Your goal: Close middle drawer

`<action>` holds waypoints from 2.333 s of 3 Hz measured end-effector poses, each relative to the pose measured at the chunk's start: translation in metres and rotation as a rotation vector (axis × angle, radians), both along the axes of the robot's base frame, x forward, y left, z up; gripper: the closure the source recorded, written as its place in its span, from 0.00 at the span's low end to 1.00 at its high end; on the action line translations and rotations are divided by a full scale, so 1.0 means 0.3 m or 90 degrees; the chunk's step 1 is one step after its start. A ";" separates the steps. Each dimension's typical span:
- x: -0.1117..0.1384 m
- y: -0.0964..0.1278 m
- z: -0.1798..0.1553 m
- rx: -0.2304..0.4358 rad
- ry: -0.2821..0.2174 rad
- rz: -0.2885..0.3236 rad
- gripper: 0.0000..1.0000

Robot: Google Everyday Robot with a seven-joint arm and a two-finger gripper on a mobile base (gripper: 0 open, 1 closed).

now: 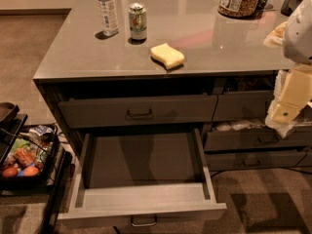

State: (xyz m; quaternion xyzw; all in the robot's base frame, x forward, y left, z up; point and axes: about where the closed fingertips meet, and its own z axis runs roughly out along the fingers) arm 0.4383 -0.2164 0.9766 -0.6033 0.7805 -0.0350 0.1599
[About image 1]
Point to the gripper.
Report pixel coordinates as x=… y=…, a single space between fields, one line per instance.
x=298 y=36

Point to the grey drawer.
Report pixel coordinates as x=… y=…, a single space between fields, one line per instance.
x=257 y=160
x=257 y=139
x=141 y=180
x=242 y=105
x=130 y=111

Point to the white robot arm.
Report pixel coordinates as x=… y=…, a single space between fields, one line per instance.
x=297 y=46

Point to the white plastic bags in drawer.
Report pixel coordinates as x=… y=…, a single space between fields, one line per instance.
x=282 y=130

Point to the grey kitchen island cabinet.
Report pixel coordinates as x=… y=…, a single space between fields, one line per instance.
x=221 y=55

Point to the yellow sponge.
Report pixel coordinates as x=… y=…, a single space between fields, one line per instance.
x=167 y=55

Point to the green white soda can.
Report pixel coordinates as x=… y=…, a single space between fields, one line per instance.
x=137 y=21

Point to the clear plastic water bottle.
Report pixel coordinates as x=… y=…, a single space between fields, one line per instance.
x=108 y=17

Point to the black basket of groceries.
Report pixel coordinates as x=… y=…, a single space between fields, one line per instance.
x=28 y=156

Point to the black cart frame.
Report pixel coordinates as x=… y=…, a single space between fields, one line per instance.
x=32 y=210

